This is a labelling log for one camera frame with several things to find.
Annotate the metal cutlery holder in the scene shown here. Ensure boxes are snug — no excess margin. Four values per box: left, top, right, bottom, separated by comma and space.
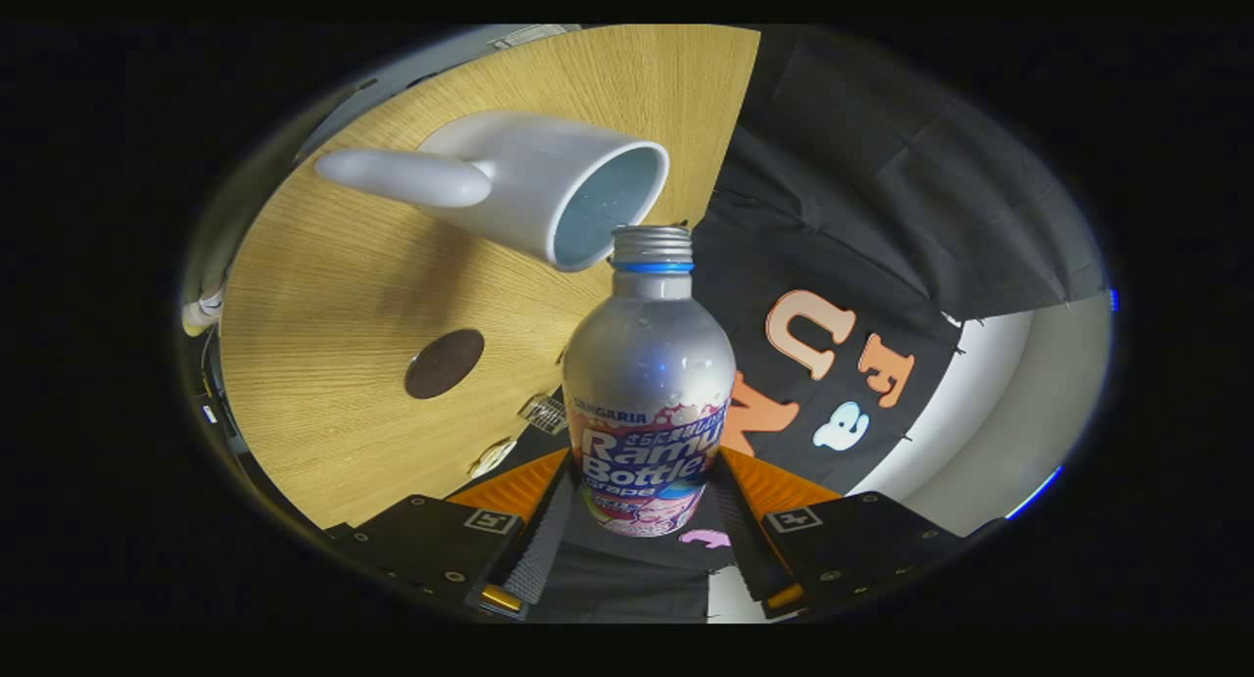
519, 393, 569, 436

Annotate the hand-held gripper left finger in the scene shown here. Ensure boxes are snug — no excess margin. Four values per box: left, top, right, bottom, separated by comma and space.
326, 447, 577, 619

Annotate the wooden table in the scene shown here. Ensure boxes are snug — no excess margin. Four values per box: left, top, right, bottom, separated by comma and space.
217, 24, 762, 531

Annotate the silver juice bottle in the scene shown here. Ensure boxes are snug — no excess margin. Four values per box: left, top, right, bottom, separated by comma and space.
562, 224, 737, 539

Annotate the white cup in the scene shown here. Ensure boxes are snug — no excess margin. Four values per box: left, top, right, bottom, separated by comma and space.
315, 110, 671, 272

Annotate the black backdrop cloth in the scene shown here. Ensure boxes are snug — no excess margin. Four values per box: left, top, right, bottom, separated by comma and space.
460, 24, 1108, 624

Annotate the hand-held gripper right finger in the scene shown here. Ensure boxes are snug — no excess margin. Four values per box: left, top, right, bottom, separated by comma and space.
705, 445, 971, 619

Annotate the white divided tray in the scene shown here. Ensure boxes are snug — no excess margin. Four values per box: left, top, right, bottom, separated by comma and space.
468, 438, 518, 480

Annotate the round brown coaster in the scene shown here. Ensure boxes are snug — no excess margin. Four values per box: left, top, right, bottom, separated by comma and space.
405, 328, 486, 401

